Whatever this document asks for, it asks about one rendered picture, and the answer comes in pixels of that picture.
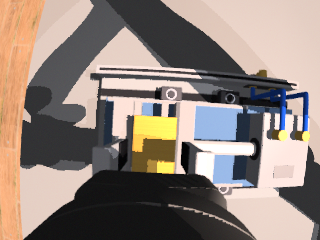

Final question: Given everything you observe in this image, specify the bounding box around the yellow block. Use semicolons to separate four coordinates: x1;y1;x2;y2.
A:
132;115;177;173

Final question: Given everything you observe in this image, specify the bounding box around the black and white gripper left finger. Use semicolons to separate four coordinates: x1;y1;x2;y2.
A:
92;138;128;176

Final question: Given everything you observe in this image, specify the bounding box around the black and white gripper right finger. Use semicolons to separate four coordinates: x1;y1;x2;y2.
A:
180;141;215;182

